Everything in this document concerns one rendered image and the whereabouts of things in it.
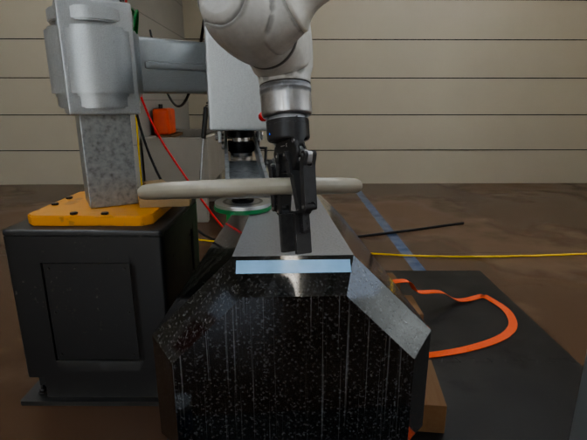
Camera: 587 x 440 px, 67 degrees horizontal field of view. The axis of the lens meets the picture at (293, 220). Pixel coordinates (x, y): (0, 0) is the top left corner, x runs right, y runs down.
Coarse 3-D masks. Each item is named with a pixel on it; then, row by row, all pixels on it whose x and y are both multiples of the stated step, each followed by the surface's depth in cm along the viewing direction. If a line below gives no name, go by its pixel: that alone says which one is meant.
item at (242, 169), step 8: (216, 136) 177; (224, 136) 167; (256, 136) 180; (224, 144) 156; (256, 144) 157; (224, 152) 147; (256, 152) 154; (224, 160) 138; (256, 160) 155; (232, 168) 144; (240, 168) 145; (248, 168) 145; (256, 168) 145; (264, 168) 130; (232, 176) 137; (240, 176) 137; (248, 176) 137; (256, 176) 137; (264, 176) 125
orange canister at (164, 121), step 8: (160, 104) 438; (152, 112) 439; (160, 112) 437; (168, 112) 439; (160, 120) 439; (168, 120) 440; (160, 128) 441; (168, 128) 442; (168, 136) 438; (176, 136) 461
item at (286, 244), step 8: (280, 216) 79; (288, 216) 80; (280, 224) 79; (288, 224) 80; (280, 232) 79; (288, 232) 80; (280, 240) 80; (288, 240) 80; (280, 248) 80; (288, 248) 80
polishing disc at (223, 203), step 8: (216, 200) 168; (224, 200) 168; (256, 200) 168; (264, 200) 168; (224, 208) 158; (232, 208) 157; (240, 208) 156; (248, 208) 157; (256, 208) 158; (264, 208) 161
